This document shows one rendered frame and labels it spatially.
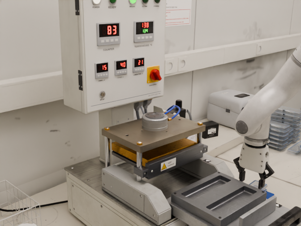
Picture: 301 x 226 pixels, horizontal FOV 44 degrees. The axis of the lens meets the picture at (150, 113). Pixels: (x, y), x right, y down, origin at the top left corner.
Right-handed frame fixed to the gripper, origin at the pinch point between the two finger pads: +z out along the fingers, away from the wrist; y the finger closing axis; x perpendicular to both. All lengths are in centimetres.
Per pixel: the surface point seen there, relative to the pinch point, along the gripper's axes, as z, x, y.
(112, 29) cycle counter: -56, 43, 28
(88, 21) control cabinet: -59, 51, 29
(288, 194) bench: 8.3, -15.1, -8.8
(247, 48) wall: -34, -96, 57
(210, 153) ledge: 4.8, -20.7, 31.8
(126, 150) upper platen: -23, 48, 17
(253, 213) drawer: -17, 45, -23
